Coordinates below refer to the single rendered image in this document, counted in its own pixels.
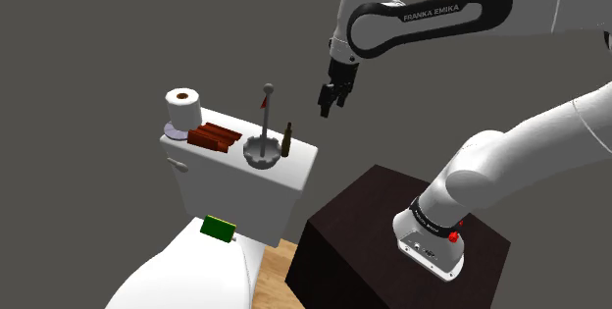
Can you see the red-brown ridged block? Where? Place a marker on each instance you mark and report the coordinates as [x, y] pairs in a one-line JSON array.
[[213, 138]]

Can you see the dark brown robot stand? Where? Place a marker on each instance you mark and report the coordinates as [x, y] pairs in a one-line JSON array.
[[363, 246]]

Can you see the pale grey round disc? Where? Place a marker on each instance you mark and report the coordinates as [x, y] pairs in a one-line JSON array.
[[171, 132]]

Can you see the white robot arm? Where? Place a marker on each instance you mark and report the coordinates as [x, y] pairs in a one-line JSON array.
[[502, 155]]

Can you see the green rectangular sponge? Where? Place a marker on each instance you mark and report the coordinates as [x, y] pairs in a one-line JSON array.
[[218, 228]]

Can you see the white toilet paper roll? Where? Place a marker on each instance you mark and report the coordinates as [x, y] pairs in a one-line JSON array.
[[183, 107]]

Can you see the grey holder with flag pole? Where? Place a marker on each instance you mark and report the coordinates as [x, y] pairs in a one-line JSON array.
[[262, 150]]

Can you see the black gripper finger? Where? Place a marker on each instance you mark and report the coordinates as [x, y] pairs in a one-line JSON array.
[[325, 100], [343, 97]]

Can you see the dark olive small bottle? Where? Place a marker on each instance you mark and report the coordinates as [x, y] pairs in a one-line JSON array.
[[286, 141]]

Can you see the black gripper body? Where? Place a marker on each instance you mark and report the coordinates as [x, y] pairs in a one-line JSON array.
[[342, 71]]

